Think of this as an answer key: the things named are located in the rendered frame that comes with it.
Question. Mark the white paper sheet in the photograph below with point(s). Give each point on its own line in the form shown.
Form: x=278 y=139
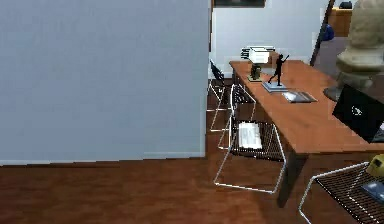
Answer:
x=250 y=135

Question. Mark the stack of white papers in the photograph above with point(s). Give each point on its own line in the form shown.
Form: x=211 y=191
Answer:
x=245 y=53

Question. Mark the white shade desk lamp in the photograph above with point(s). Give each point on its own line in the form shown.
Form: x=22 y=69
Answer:
x=258 y=58

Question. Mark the black figure statuette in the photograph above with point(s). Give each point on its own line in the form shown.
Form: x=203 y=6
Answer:
x=278 y=71

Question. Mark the grey flat tablet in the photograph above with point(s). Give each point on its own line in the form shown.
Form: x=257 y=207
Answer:
x=298 y=96

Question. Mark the brown wooden table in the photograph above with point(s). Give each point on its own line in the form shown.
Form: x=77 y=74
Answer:
x=300 y=123

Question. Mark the dark wooden room door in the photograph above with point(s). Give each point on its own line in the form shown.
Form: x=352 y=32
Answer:
x=321 y=33

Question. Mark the blue ball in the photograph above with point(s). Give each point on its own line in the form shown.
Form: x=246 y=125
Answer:
x=328 y=32

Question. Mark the black open laptop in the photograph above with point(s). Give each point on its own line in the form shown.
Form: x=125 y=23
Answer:
x=358 y=113

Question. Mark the wooden cabinet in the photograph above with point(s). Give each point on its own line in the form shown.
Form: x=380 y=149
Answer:
x=340 y=21

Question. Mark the beige stone bust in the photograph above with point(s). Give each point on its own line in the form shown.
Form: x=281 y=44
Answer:
x=361 y=50

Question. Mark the yellow box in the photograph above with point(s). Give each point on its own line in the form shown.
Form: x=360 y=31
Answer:
x=376 y=165

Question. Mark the grey flat book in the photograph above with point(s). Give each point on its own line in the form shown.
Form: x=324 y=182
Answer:
x=375 y=190

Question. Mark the dark framed wall picture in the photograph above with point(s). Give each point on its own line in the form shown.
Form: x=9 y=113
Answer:
x=239 y=3

